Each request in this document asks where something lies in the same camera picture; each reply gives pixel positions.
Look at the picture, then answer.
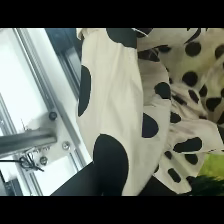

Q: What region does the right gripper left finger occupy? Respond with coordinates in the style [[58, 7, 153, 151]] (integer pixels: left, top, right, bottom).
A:
[[50, 162, 102, 197]]

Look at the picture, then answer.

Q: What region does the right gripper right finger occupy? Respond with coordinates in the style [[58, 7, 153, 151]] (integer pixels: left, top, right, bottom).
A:
[[137, 175, 178, 197]]

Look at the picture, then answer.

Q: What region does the white black-dotted shirt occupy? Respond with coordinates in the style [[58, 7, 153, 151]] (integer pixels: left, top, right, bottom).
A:
[[75, 28, 224, 197]]

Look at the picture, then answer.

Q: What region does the black cable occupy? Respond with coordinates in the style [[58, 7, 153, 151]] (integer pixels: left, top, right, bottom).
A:
[[0, 154, 45, 173]]

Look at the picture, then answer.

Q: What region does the silver frame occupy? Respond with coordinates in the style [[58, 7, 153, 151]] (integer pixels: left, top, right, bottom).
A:
[[0, 28, 93, 197]]

